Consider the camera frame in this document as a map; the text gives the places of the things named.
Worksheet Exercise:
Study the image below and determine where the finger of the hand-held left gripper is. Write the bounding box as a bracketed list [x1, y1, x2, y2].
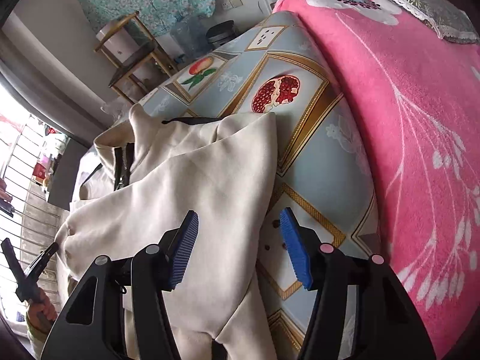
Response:
[20, 242, 61, 276]

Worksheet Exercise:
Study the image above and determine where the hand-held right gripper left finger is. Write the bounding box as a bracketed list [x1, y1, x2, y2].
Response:
[41, 210, 199, 360]

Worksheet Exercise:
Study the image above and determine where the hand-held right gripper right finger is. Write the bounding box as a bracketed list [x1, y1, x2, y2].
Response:
[279, 207, 437, 360]

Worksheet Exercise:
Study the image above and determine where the beige zip jacket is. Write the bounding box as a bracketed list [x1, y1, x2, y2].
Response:
[56, 103, 280, 360]

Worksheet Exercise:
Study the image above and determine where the person's left forearm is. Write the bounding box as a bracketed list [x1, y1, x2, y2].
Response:
[24, 317, 51, 360]

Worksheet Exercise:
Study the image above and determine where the person's left hand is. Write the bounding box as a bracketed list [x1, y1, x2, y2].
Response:
[24, 287, 59, 332]

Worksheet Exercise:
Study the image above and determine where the metal window railing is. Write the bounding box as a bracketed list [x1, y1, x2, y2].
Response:
[0, 114, 72, 327]

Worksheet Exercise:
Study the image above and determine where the fruit-print tablecloth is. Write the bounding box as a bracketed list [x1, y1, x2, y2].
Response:
[71, 10, 383, 353]

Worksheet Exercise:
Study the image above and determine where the dark low cabinet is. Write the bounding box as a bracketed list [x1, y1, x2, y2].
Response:
[47, 135, 94, 211]

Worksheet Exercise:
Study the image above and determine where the clear plastic bag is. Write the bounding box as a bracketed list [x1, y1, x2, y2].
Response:
[100, 100, 131, 121]

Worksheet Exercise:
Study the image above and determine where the pink floral blanket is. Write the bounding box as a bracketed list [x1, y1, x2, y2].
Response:
[272, 0, 480, 360]

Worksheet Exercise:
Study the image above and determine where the grey curtain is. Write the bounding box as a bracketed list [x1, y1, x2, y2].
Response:
[0, 11, 113, 147]

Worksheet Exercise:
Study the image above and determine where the wooden chair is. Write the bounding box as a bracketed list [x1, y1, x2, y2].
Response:
[94, 11, 181, 106]

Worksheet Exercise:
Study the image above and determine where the empty clear water jug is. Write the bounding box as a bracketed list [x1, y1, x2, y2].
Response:
[170, 17, 211, 59]

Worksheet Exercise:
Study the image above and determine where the white cardboard box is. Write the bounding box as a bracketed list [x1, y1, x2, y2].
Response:
[95, 20, 130, 64]

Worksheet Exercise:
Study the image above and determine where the black trash bin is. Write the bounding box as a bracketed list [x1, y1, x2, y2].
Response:
[205, 20, 237, 47]

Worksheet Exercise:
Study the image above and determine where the grey lace-trimmed cushion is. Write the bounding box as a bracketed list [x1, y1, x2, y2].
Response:
[352, 0, 480, 46]

